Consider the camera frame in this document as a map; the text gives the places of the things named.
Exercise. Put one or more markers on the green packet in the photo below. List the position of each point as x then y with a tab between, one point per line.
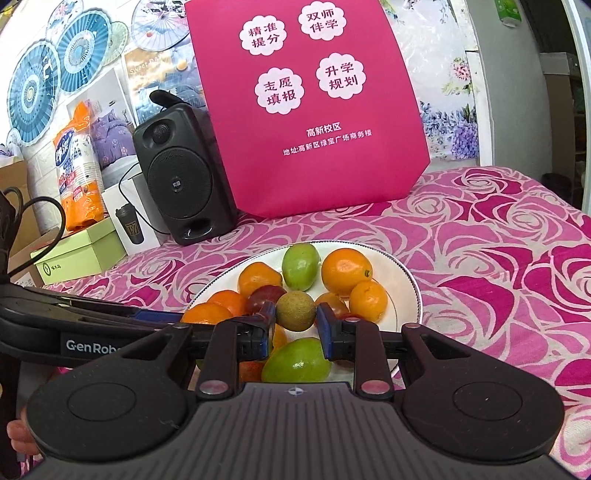
506	11

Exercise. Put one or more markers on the dark bin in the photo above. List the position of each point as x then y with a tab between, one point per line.
557	188

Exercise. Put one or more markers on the pale green box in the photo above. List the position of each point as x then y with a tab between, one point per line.
78	251

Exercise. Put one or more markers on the small olive green fruit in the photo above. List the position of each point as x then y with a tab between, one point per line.
295	311

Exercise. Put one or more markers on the flat cardboard box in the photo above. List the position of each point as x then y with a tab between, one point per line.
27	277

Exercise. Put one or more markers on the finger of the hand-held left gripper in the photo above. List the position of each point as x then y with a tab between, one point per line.
157	317
92	328

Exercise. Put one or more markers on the orange pack of paper cups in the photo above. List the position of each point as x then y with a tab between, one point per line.
78	170

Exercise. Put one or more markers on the pale green paper fan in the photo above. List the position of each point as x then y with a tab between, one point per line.
119	39

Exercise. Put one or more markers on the white box with cup print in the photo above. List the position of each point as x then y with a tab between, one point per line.
131	221

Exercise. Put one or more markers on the person's left hand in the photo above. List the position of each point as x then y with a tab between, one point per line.
21	436

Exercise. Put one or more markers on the reddish orange tangerine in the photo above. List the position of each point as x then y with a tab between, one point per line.
228	302

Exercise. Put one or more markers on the floral wall sheet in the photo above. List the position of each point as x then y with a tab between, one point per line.
443	92

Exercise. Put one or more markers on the round green fruit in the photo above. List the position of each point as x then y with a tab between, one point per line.
295	364

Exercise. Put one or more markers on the red fruit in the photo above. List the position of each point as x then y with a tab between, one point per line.
251	371

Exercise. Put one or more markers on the black speaker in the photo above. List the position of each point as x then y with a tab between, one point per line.
184	184

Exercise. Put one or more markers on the purple bedding poster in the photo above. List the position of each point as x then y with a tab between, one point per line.
111	134

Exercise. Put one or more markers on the small black object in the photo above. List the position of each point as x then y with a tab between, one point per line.
164	98

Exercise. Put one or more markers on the white plate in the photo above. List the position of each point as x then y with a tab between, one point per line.
401	286

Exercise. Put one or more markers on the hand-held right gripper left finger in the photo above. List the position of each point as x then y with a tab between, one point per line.
269	318

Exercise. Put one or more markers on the blue bedding poster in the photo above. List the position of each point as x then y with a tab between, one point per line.
157	69

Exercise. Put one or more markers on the blue round paper fan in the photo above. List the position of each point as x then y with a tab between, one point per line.
85	50
32	87

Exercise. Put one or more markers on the oval green fruit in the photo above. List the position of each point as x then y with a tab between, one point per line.
300	266

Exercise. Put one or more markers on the small orange kumquat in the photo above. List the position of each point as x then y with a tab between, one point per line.
278	337

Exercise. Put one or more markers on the pink rose print tablecloth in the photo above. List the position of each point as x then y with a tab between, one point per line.
485	277

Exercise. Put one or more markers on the small reddish brown fruit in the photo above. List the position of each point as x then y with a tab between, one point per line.
331	302

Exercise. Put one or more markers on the large orange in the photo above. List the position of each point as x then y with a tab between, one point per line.
346	271

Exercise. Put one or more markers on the white floral paper fan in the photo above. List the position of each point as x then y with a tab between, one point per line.
64	14

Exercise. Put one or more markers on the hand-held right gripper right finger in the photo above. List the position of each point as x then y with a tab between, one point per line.
323	323

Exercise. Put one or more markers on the white paper umbrella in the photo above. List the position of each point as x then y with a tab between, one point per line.
159	23

